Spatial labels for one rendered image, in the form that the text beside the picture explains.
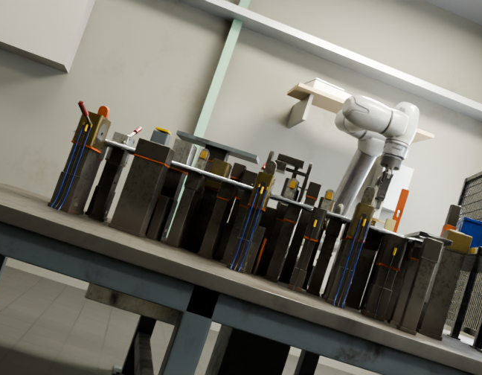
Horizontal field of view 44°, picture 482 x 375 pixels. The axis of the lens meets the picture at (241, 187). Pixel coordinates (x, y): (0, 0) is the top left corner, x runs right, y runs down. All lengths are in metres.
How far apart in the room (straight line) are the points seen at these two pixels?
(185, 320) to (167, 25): 4.11
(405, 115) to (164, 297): 1.17
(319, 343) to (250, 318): 0.20
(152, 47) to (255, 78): 0.93
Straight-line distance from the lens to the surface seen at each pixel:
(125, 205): 2.14
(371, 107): 2.23
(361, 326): 1.64
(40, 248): 1.56
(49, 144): 5.28
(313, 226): 2.05
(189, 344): 1.58
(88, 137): 2.18
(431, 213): 5.87
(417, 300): 1.89
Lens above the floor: 0.80
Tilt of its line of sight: 5 degrees up
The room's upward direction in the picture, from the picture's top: 19 degrees clockwise
